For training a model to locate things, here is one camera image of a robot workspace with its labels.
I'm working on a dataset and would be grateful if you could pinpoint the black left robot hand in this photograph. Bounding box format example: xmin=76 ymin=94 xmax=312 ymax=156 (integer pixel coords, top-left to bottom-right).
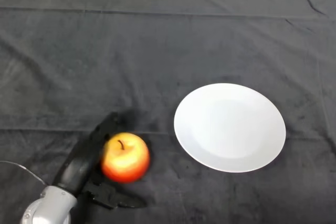
xmin=51 ymin=109 xmax=147 ymax=210

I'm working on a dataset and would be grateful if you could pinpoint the red yellow apple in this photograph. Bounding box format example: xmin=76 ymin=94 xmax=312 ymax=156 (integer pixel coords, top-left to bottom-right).
xmin=100 ymin=132 xmax=151 ymax=184

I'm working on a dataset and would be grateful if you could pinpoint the white round plate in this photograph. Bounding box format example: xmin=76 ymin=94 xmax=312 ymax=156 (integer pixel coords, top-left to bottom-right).
xmin=173 ymin=82 xmax=287 ymax=174

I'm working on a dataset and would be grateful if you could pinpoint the dark grey cloth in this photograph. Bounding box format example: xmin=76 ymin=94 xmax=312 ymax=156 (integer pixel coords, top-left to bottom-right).
xmin=0 ymin=0 xmax=336 ymax=224

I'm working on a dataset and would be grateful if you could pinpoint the thin robot wrist cable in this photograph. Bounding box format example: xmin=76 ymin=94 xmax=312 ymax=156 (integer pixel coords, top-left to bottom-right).
xmin=0 ymin=160 xmax=46 ymax=185

